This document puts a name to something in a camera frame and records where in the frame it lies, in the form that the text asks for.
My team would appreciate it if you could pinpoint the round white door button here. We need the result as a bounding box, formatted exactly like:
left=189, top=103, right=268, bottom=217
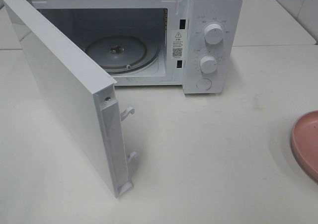
left=196, top=78, right=212, bottom=91

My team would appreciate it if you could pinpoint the white microwave knob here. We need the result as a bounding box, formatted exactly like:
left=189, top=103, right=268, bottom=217
left=199, top=56, right=218, bottom=74
left=203, top=23, right=224, bottom=45

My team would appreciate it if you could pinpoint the white microwave door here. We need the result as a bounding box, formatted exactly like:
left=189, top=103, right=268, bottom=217
left=3, top=0, right=136, bottom=197

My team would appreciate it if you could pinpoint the pink round plate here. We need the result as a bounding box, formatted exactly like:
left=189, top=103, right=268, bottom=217
left=290, top=110, right=318, bottom=181

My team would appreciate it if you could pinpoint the white microwave oven body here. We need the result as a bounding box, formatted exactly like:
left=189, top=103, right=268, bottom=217
left=27, top=0, right=242, bottom=94

